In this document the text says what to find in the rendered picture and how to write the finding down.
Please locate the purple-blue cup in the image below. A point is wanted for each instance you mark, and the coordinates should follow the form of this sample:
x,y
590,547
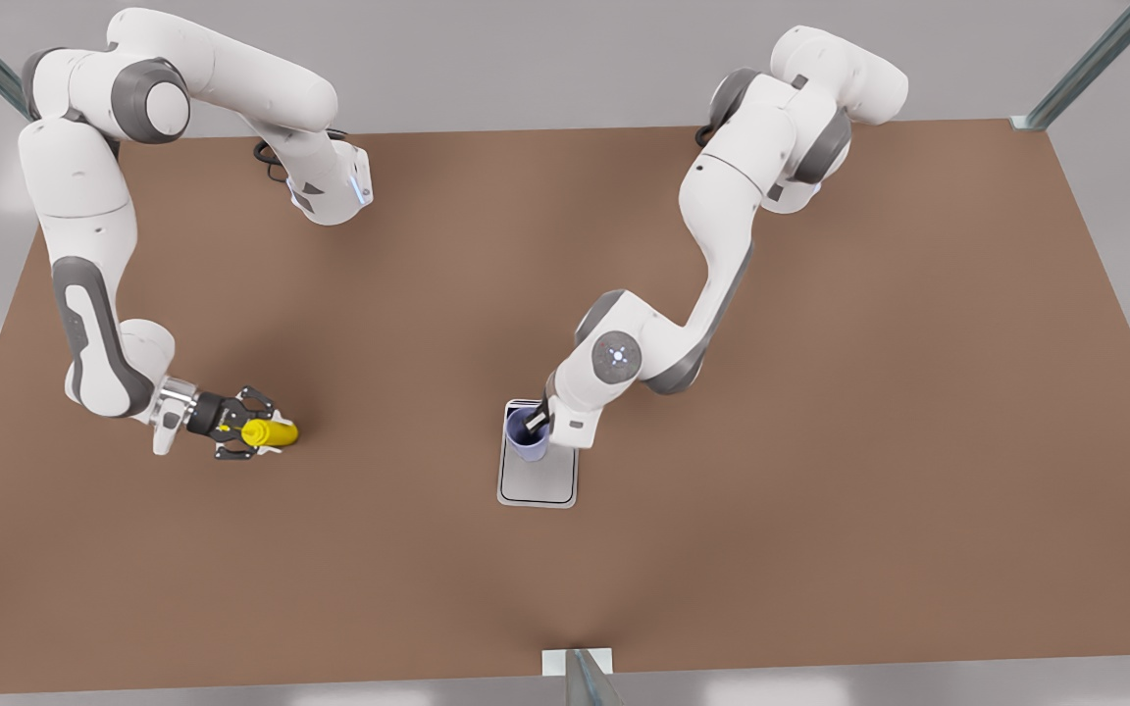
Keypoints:
x,y
526,446

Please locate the yellow sauce bottle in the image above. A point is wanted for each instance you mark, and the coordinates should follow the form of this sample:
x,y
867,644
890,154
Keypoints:
x,y
271,432

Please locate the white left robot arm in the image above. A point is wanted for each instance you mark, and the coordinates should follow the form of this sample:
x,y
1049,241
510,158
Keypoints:
x,y
722,206

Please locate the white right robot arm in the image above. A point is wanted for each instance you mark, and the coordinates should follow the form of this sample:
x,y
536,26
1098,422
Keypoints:
x,y
84,196

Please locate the white flat weighing scale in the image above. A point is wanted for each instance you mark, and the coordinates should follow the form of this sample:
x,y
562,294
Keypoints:
x,y
538,482

